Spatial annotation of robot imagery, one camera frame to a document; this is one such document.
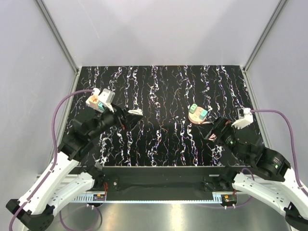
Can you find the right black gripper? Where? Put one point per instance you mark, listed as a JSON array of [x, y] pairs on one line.
[[219, 127]]

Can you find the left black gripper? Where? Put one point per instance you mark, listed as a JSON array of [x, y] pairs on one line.
[[130, 120]]

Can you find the teal plug adapter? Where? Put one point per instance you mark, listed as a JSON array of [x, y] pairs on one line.
[[203, 115]]

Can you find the blue plug adapter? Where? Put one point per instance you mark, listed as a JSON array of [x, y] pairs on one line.
[[101, 107]]

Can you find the pink round power socket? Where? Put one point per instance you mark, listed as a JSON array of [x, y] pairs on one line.
[[194, 118]]

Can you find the green USB charger cube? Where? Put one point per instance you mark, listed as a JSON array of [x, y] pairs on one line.
[[193, 108]]

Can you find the beige cube adapter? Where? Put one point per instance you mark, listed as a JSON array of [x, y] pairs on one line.
[[93, 98]]

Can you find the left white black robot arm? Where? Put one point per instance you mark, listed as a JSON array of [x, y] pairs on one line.
[[37, 208]]

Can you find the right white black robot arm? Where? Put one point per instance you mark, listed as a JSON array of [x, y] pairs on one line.
[[267, 175]]

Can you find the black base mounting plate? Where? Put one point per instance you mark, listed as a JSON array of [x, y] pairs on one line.
[[145, 184]]

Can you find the black marbled table mat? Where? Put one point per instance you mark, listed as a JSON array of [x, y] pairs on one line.
[[165, 137]]

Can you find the slotted cable duct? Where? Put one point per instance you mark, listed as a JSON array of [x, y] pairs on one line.
[[89, 198]]

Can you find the left aluminium frame post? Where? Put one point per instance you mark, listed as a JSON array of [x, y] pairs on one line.
[[55, 32]]

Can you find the aluminium frame post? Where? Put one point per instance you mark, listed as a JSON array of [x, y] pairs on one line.
[[55, 32], [266, 31]]

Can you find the right aluminium frame post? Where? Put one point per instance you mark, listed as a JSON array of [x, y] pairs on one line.
[[266, 31]]

